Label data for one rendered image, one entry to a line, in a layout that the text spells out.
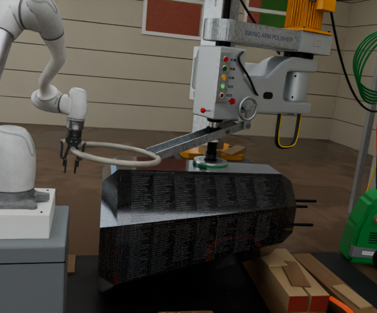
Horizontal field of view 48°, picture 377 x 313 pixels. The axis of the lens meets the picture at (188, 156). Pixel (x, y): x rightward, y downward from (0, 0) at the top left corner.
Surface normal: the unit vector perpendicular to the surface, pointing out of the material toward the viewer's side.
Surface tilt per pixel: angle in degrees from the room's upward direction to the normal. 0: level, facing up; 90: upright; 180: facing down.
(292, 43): 90
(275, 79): 90
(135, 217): 45
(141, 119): 90
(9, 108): 90
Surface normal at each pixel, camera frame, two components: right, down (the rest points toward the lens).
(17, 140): 0.61, -0.21
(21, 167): 0.65, 0.18
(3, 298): 0.23, 0.24
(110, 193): -0.52, -0.42
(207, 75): -0.83, 0.04
